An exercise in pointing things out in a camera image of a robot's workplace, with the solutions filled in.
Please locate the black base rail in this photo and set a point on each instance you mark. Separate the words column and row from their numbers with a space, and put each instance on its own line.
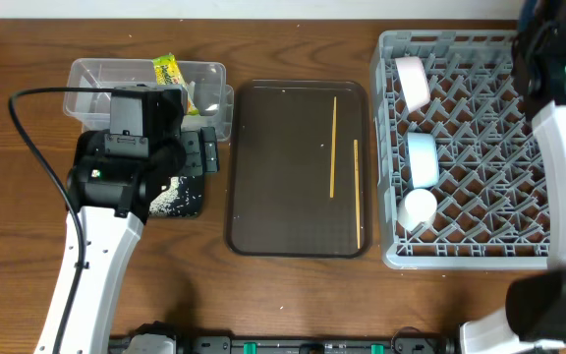
column 163, row 338

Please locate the wooden chopstick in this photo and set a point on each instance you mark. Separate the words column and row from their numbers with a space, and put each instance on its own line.
column 333, row 149
column 357, row 193

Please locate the right wooden chopstick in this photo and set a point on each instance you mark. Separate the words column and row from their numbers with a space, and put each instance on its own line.
column 357, row 193

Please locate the light blue bowl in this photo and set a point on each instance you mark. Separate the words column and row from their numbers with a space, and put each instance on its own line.
column 422, row 160

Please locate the grey dishwasher rack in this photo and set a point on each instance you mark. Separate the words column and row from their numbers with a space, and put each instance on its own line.
column 492, row 207

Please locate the brown serving tray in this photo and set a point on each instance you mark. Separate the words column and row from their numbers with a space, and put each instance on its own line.
column 278, row 201

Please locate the green yellow snack wrapper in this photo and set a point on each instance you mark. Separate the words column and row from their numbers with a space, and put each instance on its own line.
column 168, row 72

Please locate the clear plastic waste bin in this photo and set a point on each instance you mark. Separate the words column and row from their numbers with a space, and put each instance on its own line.
column 92, row 109

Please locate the pink white bowl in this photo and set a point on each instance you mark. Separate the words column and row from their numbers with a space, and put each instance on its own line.
column 413, row 81

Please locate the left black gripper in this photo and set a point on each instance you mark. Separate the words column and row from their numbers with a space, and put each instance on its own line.
column 207, row 148

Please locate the pile of rice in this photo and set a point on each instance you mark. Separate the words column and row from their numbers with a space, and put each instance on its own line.
column 183, row 198

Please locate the white tissue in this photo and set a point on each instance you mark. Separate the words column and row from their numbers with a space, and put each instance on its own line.
column 205, row 97

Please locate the white cup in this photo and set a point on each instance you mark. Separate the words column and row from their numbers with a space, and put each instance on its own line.
column 417, row 207

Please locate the black waste tray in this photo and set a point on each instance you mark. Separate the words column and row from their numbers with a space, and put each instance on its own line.
column 169, row 183

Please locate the left wooden chopstick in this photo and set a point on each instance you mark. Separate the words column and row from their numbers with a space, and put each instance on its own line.
column 333, row 149

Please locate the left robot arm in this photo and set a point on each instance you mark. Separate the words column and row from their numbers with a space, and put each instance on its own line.
column 99, row 243

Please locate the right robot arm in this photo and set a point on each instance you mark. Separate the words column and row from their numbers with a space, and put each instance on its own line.
column 533, row 318

